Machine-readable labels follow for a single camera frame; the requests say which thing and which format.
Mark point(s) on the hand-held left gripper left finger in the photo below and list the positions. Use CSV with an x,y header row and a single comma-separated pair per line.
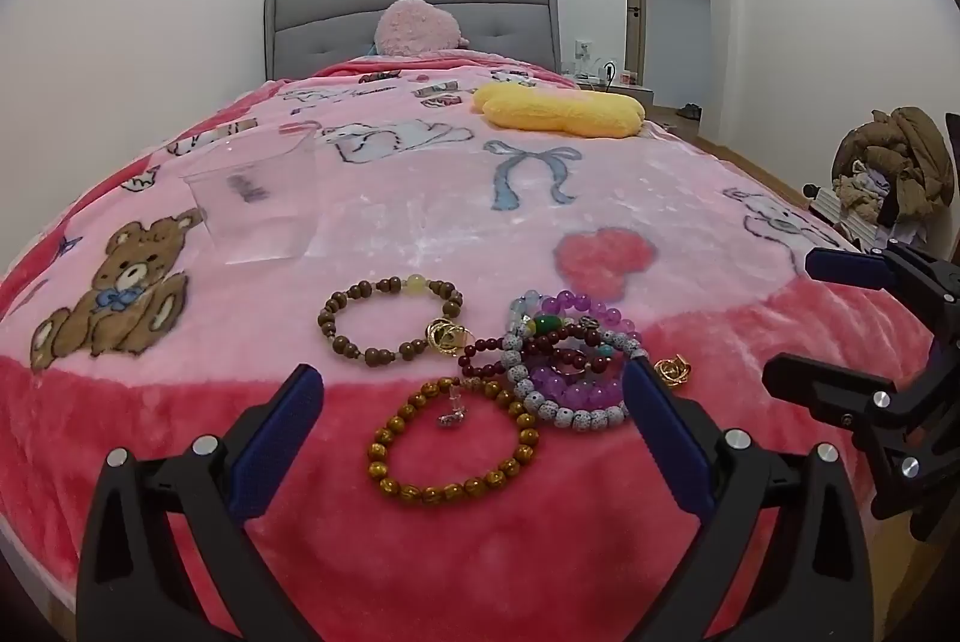
x,y
276,443

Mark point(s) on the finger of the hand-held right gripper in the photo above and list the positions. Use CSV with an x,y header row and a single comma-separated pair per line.
x,y
847,267
825,387

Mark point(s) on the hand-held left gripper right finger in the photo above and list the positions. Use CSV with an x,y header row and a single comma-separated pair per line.
x,y
667,439

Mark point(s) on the clear plastic bag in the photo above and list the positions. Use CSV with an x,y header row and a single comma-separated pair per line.
x,y
255,222

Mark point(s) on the white slatted rack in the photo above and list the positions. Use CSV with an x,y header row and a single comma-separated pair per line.
x,y
844,214

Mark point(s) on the pile of brown clothes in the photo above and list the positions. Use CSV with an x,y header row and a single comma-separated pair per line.
x,y
900,154

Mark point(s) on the small silver earring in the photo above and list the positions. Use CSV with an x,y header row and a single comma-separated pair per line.
x,y
452,415

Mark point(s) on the pink printed bear blanket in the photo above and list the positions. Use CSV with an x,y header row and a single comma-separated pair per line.
x,y
420,214

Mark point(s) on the low bedside table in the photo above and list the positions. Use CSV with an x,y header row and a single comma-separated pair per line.
x,y
619,85

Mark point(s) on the yellow plush flower pillow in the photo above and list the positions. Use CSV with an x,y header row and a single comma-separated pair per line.
x,y
562,113

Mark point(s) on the grey padded headboard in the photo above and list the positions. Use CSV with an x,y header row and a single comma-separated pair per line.
x,y
322,27

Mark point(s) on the pink plush pillow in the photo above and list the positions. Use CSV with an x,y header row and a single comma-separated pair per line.
x,y
416,27

